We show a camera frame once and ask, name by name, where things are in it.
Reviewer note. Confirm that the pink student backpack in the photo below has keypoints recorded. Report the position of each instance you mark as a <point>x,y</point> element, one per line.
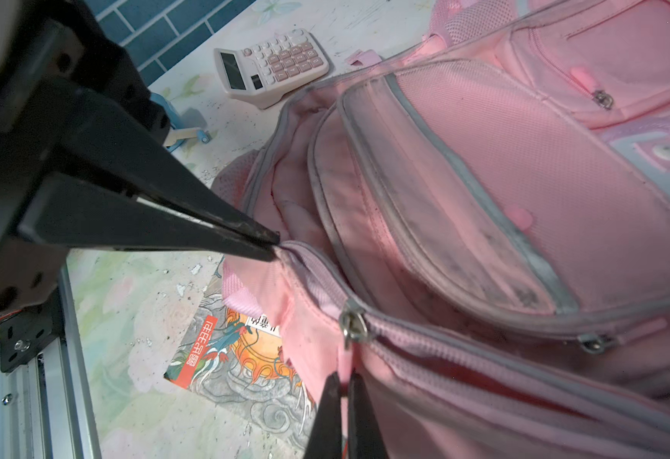
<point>480,228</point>

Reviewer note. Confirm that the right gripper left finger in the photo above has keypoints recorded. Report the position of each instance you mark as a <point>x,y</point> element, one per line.
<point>325,441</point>

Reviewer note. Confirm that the pink white calculator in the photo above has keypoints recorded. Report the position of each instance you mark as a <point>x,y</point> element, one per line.
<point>263,73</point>

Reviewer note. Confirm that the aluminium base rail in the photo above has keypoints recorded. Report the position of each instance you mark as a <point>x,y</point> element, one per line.
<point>46,407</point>

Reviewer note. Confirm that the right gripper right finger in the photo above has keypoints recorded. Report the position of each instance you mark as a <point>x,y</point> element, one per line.
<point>364,437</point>

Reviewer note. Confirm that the blue pencil sharpener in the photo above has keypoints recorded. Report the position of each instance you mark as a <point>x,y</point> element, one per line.
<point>180,131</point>

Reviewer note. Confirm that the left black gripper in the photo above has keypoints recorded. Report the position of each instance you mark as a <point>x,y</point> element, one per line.
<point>82,163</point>

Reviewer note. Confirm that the colourful illustrated book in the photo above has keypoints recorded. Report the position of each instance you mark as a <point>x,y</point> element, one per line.
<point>236,362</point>

